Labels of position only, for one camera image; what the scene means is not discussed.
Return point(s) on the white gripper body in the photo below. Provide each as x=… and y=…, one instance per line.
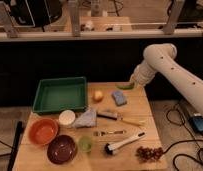
x=141, y=75

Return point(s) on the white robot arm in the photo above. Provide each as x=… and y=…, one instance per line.
x=160, y=58

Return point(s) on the dark maroon bowl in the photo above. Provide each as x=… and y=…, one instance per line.
x=62, y=149

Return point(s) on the red orange bowl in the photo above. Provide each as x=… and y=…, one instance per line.
x=43, y=131

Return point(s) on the blue sponge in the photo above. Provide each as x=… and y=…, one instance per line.
x=119, y=98

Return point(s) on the yellow apple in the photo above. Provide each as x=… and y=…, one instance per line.
x=98, y=96

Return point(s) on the grey blue cloth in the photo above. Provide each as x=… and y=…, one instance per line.
x=87, y=119

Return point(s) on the metal fork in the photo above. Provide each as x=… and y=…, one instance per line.
x=102, y=133

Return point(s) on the blue device on floor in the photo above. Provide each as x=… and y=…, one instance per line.
x=197, y=123

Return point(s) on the small green cup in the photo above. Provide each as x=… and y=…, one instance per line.
x=85, y=143

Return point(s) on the green plastic tray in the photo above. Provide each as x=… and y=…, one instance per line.
x=59, y=94

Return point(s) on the yellow handled knife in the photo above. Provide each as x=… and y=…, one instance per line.
x=129, y=120

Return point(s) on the white handled black brush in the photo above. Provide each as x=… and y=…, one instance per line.
x=111, y=148

